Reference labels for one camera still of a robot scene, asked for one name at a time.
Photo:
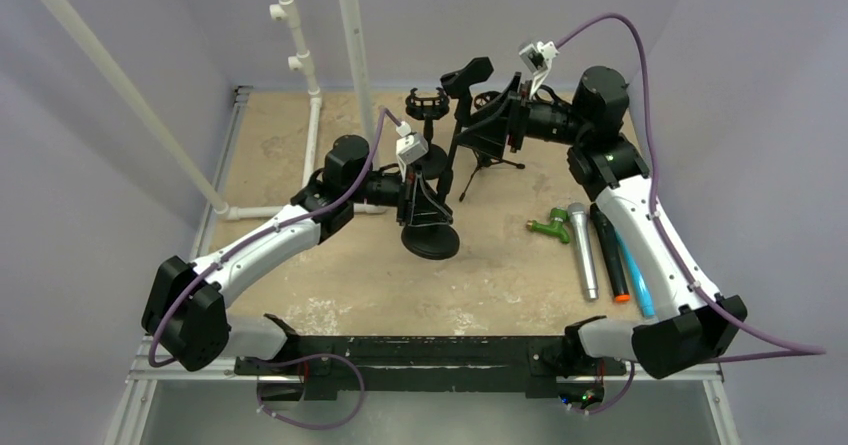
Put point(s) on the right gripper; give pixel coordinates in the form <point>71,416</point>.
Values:
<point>515,119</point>

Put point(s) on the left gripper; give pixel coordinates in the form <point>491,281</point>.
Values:
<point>416,206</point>

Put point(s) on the black tripod mic stand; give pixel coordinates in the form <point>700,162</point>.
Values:
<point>482,162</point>

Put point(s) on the black clip round-base stand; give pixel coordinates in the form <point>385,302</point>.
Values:
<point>450,164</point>

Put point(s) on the black shock-mount round-base stand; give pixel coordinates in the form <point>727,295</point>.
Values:
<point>428,110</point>

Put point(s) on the silver grey microphone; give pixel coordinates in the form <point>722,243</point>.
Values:
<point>579,220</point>

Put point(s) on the black microphone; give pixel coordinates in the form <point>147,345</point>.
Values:
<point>610,253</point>

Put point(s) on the blue microphone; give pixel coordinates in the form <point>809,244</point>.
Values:
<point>640,288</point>

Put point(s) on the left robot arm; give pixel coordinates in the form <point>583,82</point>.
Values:
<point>186,312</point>

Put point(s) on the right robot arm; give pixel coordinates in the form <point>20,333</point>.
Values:
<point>695,323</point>

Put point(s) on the green tap faucet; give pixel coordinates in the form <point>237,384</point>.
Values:
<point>555,226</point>

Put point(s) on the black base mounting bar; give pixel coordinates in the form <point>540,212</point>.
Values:
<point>535,366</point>

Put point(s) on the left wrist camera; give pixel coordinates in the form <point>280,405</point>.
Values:
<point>410,146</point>

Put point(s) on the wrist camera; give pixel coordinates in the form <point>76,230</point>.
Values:
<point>410,146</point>
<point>538,57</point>

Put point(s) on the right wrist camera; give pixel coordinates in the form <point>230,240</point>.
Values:
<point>538,57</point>

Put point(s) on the white PVC pipe frame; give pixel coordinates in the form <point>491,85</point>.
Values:
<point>282,11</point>

